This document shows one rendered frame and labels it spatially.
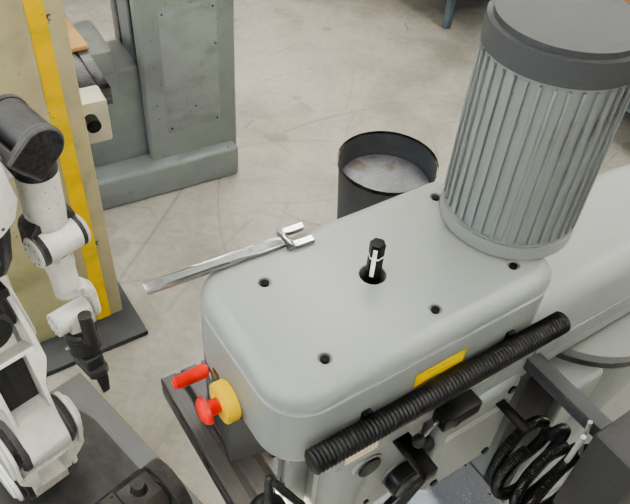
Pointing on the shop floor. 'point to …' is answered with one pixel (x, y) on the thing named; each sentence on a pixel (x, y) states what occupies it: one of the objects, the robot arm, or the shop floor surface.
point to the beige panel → (97, 262)
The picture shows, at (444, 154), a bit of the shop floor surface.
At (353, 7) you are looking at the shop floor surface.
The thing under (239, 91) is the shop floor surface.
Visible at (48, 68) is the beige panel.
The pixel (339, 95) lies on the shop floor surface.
